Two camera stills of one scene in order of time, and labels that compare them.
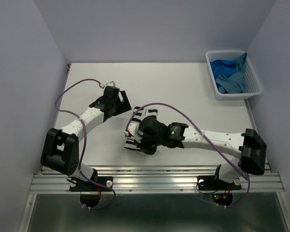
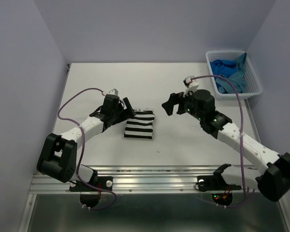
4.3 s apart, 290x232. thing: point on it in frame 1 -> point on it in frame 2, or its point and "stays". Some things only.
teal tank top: [235, 82] stays
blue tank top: [224, 67] stays
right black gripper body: [149, 143] -> [186, 105]
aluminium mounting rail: [158, 179] stays
